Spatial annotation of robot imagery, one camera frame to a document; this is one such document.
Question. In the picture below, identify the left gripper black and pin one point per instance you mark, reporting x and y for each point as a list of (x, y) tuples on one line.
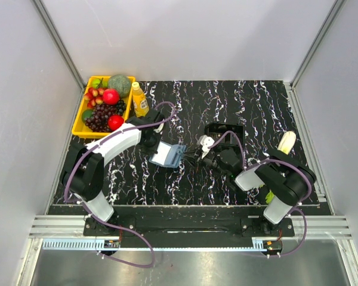
[(157, 133)]

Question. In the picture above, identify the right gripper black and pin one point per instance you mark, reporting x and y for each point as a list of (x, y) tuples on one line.
[(200, 154)]

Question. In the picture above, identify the blue card holder wallet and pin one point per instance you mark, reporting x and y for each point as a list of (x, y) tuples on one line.
[(167, 155)]

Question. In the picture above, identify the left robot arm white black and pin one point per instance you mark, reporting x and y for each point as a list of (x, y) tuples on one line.
[(83, 169)]

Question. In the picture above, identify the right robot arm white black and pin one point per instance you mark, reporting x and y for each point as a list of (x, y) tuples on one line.
[(289, 181)]

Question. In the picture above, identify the yellow juice bottle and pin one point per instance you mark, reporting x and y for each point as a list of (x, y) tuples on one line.
[(141, 106)]

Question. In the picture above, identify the red apple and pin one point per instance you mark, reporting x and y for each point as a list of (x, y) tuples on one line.
[(115, 122)]

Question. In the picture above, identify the dark purple grape bunch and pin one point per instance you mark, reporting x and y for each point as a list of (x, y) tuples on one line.
[(98, 121)]

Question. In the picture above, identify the green melon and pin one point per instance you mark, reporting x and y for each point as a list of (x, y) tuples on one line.
[(121, 84)]

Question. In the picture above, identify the white celery stalk with leaves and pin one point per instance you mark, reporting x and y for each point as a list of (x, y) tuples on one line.
[(285, 145)]

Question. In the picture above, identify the green avocado fruit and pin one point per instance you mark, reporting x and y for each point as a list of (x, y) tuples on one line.
[(86, 114)]

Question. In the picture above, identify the small red fruit cluster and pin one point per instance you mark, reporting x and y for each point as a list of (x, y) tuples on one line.
[(94, 97)]

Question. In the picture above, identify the yellow plastic tray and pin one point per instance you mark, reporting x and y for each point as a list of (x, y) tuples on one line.
[(80, 130)]

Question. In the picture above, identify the green lime fruit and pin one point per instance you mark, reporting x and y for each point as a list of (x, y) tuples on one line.
[(96, 83)]

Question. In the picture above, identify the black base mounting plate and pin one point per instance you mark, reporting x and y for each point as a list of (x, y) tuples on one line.
[(247, 221)]

